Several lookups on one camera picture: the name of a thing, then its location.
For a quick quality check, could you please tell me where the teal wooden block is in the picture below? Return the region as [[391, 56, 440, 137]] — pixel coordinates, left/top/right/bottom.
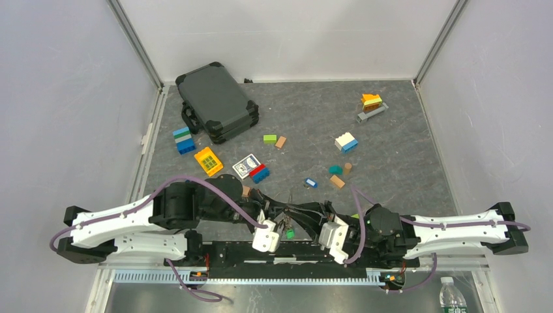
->
[[329, 165, 343, 175]]

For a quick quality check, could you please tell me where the playing card box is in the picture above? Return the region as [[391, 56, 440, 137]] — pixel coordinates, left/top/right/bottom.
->
[[232, 153, 261, 180]]

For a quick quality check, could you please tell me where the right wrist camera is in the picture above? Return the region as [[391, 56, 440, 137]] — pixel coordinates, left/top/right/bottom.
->
[[318, 215, 348, 264]]

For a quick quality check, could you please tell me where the tan wooden cylinder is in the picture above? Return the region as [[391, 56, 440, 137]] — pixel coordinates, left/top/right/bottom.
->
[[343, 162, 353, 175]]

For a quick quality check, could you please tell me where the white cable duct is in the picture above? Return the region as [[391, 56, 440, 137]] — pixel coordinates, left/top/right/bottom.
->
[[113, 269, 385, 287]]

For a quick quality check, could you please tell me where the light wooden block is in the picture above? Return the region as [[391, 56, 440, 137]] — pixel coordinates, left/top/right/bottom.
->
[[242, 186, 251, 198]]

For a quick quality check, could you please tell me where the purple cable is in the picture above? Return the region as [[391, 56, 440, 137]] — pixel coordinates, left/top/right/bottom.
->
[[48, 174, 269, 303], [343, 185, 531, 295]]

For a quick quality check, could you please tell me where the orange wooden block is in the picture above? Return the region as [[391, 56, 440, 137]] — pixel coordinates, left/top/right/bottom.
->
[[330, 175, 345, 189]]

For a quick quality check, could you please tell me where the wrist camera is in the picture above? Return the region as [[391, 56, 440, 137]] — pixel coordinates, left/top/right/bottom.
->
[[252, 211, 280, 252], [318, 215, 348, 264]]

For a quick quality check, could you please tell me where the green key tag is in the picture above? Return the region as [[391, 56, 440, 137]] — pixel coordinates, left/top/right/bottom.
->
[[286, 229, 295, 240]]

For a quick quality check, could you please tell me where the red blue lego block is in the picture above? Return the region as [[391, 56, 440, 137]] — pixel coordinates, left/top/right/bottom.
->
[[249, 164, 270, 184]]

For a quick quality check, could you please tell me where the yellow lego plate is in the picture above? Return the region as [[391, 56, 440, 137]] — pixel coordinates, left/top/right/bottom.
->
[[194, 147, 224, 177]]

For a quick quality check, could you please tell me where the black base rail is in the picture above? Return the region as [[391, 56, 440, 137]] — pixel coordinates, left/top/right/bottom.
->
[[163, 240, 421, 280]]

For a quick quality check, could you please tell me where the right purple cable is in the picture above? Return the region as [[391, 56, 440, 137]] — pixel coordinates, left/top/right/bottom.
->
[[343, 185, 531, 295]]

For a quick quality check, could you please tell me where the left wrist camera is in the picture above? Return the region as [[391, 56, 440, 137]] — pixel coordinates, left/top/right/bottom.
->
[[252, 211, 280, 252]]

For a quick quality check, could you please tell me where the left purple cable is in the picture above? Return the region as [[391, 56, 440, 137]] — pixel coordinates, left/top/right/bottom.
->
[[48, 174, 269, 303]]

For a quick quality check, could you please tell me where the metal keyring plate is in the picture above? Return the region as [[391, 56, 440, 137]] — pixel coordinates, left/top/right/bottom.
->
[[278, 189, 293, 233]]

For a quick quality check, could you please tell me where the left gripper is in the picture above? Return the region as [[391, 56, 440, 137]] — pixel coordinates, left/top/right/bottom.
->
[[202, 188, 288, 232]]

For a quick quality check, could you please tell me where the grey lego piece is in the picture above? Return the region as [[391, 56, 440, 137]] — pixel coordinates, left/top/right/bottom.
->
[[356, 102, 389, 123]]

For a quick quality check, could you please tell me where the green lego brick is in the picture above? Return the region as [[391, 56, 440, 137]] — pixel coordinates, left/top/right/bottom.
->
[[263, 134, 278, 144]]

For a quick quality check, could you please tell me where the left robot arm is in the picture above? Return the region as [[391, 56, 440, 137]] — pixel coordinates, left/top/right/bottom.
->
[[50, 174, 286, 266]]

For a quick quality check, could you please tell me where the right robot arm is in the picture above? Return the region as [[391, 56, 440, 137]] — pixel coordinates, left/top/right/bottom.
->
[[287, 202, 529, 266]]

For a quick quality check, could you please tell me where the blue green white lego stack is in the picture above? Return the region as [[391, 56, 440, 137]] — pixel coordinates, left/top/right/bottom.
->
[[173, 127, 196, 155]]

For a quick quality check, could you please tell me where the white blue lego block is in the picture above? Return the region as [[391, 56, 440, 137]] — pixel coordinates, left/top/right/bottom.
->
[[335, 132, 358, 153]]

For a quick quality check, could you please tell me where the black hard case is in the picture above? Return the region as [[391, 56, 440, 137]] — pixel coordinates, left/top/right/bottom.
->
[[175, 62, 260, 144]]

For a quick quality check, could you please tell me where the plastic water bottle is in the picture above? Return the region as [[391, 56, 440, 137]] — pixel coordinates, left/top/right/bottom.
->
[[440, 276, 468, 313]]

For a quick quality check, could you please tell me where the tan wooden block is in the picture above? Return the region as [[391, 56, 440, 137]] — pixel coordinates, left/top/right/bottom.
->
[[275, 136, 287, 149]]

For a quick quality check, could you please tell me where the blue key tag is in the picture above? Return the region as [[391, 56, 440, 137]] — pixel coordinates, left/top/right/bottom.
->
[[304, 178, 318, 188]]

